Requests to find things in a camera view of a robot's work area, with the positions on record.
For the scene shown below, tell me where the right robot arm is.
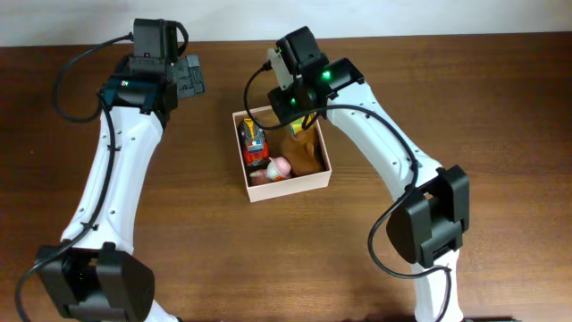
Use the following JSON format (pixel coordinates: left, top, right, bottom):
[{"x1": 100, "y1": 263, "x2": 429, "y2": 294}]
[{"x1": 268, "y1": 27, "x2": 469, "y2": 321}]

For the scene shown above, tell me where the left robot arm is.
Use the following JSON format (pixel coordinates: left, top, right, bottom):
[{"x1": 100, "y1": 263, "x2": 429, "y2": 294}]
[{"x1": 31, "y1": 19, "x2": 205, "y2": 321}]

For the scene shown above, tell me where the white open cardboard box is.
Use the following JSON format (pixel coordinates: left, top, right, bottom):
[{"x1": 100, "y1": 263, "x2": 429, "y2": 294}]
[{"x1": 231, "y1": 106, "x2": 332, "y2": 202}]

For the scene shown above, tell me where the brown plush toy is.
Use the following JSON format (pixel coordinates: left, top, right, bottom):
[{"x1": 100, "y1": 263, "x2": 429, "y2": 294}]
[{"x1": 281, "y1": 129, "x2": 324, "y2": 176}]

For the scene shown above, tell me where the left black cable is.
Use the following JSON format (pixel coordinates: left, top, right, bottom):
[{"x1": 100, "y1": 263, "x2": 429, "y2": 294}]
[{"x1": 13, "y1": 21, "x2": 190, "y2": 322}]

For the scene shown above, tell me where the right black cable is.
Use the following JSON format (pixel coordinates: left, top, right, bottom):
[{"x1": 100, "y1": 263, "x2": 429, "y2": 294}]
[{"x1": 242, "y1": 60, "x2": 453, "y2": 322}]

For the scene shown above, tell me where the black cable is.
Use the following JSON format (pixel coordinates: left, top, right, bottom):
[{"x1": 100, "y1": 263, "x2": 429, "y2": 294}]
[
  {"x1": 242, "y1": 60, "x2": 453, "y2": 322},
  {"x1": 13, "y1": 21, "x2": 190, "y2": 322}
]

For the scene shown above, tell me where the multicolour puzzle cube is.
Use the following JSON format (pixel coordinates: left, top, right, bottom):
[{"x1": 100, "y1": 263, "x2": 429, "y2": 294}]
[{"x1": 290, "y1": 118, "x2": 312, "y2": 135}]

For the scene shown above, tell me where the red grey toy truck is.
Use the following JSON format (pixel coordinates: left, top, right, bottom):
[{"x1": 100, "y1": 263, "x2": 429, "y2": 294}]
[{"x1": 238, "y1": 117, "x2": 270, "y2": 167}]

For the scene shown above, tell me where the pink white duck toy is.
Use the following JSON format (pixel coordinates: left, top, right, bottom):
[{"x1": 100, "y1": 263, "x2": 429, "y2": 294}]
[{"x1": 249, "y1": 157, "x2": 291, "y2": 186}]

